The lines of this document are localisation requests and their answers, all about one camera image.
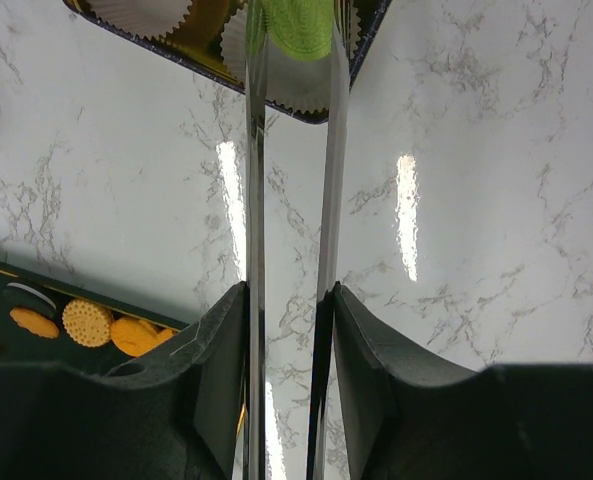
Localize white paper cup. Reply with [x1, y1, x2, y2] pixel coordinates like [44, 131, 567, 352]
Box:
[220, 7, 331, 113]
[89, 0, 193, 39]

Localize orange chip cookie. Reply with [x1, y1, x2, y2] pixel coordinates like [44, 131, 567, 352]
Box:
[10, 307, 60, 339]

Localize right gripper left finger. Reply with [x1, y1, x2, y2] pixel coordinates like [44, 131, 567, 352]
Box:
[105, 282, 247, 479]

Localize green sandwich cookie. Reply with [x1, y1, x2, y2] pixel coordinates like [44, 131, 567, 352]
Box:
[263, 0, 334, 62]

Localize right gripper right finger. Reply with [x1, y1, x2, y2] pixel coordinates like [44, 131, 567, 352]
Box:
[334, 283, 475, 479]

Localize orange dotted cookie upper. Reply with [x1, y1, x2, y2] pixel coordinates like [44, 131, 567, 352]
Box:
[62, 299, 113, 348]

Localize metal tongs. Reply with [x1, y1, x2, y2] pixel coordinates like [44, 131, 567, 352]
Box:
[244, 1, 352, 479]

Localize orange fish cookie right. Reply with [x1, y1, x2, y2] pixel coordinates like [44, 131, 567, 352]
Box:
[110, 316, 175, 357]

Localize black oval tray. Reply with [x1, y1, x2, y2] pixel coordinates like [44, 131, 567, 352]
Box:
[0, 261, 186, 375]

